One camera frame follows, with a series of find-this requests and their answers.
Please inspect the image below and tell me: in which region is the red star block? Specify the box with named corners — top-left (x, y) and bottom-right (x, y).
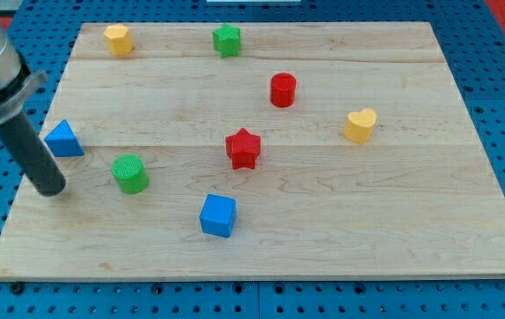
top-left (225, 128), bottom-right (261, 169)

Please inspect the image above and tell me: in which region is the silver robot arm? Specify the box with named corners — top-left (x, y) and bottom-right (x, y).
top-left (0, 24), bottom-right (66, 196)

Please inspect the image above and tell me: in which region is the yellow hexagon block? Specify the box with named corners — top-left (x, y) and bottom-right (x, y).
top-left (104, 24), bottom-right (134, 56)

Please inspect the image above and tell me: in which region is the wooden board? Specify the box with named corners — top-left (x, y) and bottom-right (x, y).
top-left (0, 22), bottom-right (505, 282)

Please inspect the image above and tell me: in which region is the yellow heart block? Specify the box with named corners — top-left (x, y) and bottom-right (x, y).
top-left (344, 108), bottom-right (377, 144)

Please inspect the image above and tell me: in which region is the red cylinder block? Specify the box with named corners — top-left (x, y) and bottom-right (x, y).
top-left (269, 73), bottom-right (297, 108)

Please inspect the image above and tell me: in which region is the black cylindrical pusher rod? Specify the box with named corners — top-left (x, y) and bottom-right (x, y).
top-left (0, 112), bottom-right (66, 197)

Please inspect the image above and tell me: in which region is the blue triangle block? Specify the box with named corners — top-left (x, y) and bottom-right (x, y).
top-left (44, 120), bottom-right (84, 157)

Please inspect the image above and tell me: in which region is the green star block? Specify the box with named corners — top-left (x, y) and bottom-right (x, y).
top-left (212, 23), bottom-right (241, 58)

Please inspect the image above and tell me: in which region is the green cylinder block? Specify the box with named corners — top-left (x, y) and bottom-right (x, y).
top-left (111, 154), bottom-right (149, 194)

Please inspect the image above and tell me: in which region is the blue cube block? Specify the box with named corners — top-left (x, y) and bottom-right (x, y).
top-left (199, 194), bottom-right (237, 238)

